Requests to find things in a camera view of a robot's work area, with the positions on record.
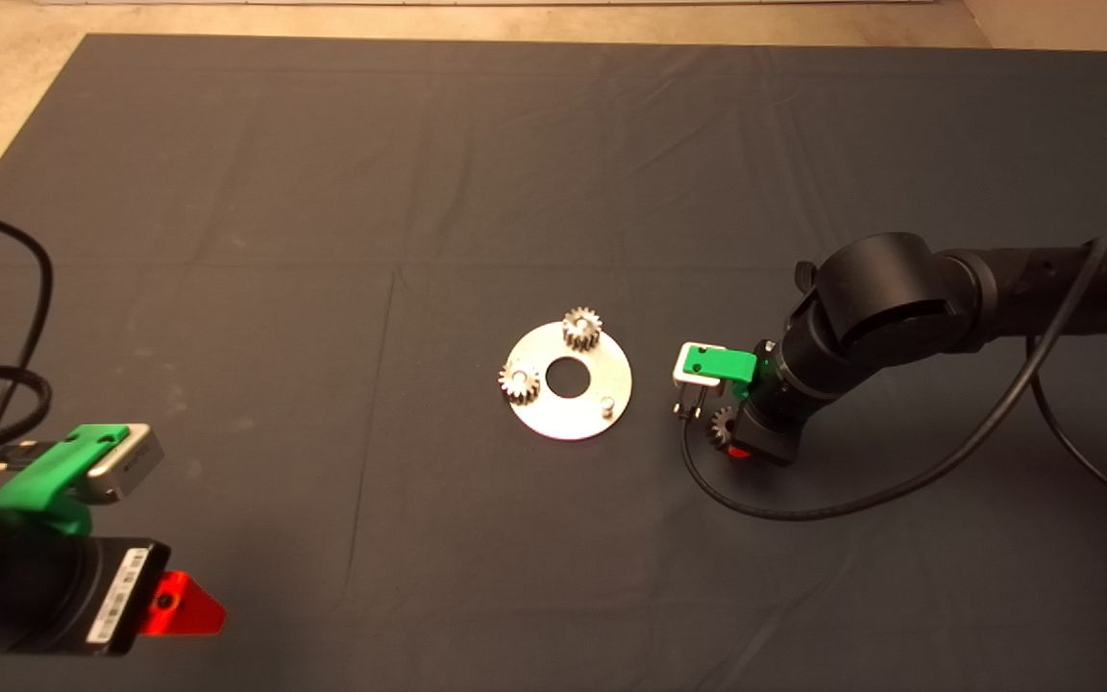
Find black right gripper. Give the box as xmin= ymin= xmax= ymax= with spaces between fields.
xmin=726 ymin=404 xmax=804 ymax=468

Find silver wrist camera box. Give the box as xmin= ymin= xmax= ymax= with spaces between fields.
xmin=83 ymin=420 xmax=166 ymax=503
xmin=673 ymin=343 xmax=727 ymax=390

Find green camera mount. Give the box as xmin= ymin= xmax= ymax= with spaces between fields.
xmin=0 ymin=420 xmax=132 ymax=535
xmin=686 ymin=346 xmax=759 ymax=401

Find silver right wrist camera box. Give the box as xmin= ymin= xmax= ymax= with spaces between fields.
xmin=673 ymin=343 xmax=727 ymax=390

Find round metal carrier plate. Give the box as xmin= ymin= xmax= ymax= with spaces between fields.
xmin=505 ymin=322 xmax=632 ymax=442

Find thin black right camera cable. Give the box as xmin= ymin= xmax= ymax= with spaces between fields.
xmin=674 ymin=237 xmax=1107 ymax=526

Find dark grey table cloth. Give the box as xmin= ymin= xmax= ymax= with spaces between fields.
xmin=0 ymin=32 xmax=1107 ymax=692

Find green right camera mount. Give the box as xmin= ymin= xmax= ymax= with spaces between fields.
xmin=686 ymin=346 xmax=759 ymax=401

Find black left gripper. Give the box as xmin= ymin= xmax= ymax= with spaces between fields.
xmin=68 ymin=535 xmax=228 ymax=656

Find green left camera mount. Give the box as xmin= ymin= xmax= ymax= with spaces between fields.
xmin=0 ymin=420 xmax=132 ymax=535

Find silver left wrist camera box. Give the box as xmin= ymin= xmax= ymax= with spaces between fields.
xmin=83 ymin=420 xmax=166 ymax=503

